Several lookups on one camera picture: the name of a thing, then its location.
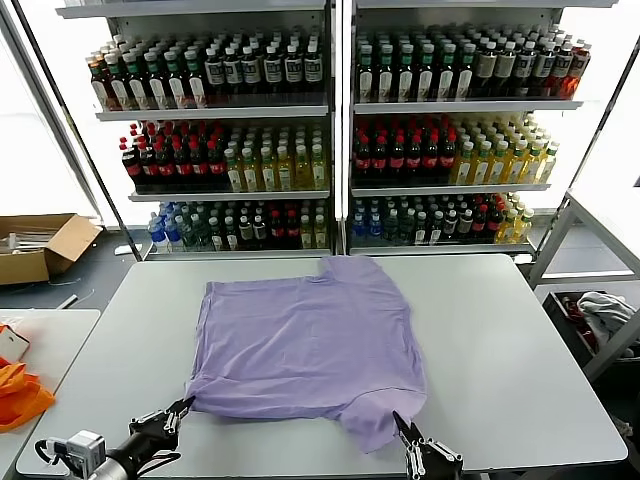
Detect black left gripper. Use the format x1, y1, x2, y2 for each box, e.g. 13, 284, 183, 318
128, 394, 196, 454

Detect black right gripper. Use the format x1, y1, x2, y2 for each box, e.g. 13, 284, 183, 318
392, 410, 464, 480

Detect purple t-shirt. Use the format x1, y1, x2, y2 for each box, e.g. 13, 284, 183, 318
183, 254, 430, 455

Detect orange cloth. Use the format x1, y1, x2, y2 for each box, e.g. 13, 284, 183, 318
0, 357, 56, 434

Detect small white orange box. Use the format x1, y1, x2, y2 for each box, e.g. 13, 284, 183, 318
0, 323, 31, 362

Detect blue water bottle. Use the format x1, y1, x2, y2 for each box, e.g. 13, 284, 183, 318
351, 208, 368, 246
164, 214, 183, 253
147, 212, 166, 254
367, 208, 384, 246

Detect green water bottle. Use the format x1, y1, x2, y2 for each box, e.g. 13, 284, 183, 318
399, 208, 416, 246
180, 215, 198, 251
383, 209, 400, 246

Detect black storage bin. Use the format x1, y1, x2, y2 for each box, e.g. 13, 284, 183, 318
542, 289, 640, 369

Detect open cardboard box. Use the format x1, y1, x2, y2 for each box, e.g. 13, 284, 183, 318
0, 213, 104, 286

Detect red cloth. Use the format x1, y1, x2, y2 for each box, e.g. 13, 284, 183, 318
559, 295, 601, 351

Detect cola bottle red cap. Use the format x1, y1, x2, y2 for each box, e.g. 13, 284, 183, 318
269, 210, 285, 250
284, 209, 300, 250
137, 141, 160, 190
118, 141, 145, 190
422, 132, 441, 182
352, 132, 371, 182
486, 203, 503, 244
405, 132, 424, 182
172, 141, 194, 190
189, 141, 210, 190
388, 132, 407, 182
154, 142, 177, 190
439, 130, 458, 182
207, 141, 226, 190
472, 204, 488, 244
370, 132, 389, 182

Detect grey white cloth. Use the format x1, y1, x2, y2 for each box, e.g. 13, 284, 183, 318
575, 291, 637, 351

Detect grey metal shelf rack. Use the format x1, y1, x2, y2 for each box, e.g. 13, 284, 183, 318
342, 0, 621, 259
54, 0, 337, 261

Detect dark tea bottle green cap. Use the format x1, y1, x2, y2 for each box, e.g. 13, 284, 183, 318
184, 49, 207, 109
103, 53, 129, 111
376, 43, 396, 101
356, 44, 376, 101
417, 43, 437, 100
143, 51, 166, 110
122, 52, 147, 110
397, 43, 417, 101
164, 50, 186, 109
456, 43, 477, 100
437, 43, 457, 100

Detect dark bottle blue-print label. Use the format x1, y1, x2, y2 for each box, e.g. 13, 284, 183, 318
533, 41, 556, 98
263, 44, 285, 95
224, 45, 245, 97
552, 42, 575, 98
514, 41, 536, 98
284, 44, 305, 95
242, 44, 263, 96
303, 43, 324, 95
204, 45, 227, 99

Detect dark bottle beige label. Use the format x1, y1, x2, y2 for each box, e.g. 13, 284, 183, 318
476, 42, 498, 99
495, 41, 517, 98

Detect orange-red tea bottle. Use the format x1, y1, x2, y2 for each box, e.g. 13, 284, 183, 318
568, 43, 593, 99

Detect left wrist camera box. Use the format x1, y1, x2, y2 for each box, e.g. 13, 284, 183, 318
47, 430, 107, 474

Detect grey metal frame cart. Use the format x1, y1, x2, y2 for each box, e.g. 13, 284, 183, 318
527, 192, 640, 384

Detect black diagonal frame pole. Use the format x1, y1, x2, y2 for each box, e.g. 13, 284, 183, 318
9, 0, 144, 261

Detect grey diagonal frame pole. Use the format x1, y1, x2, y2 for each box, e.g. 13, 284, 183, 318
0, 9, 104, 224

